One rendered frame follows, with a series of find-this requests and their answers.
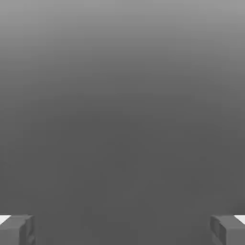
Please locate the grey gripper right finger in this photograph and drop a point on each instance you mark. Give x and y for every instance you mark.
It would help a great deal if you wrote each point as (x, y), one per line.
(229, 232)

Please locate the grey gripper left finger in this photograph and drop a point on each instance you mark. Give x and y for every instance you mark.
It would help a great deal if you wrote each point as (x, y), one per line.
(15, 231)

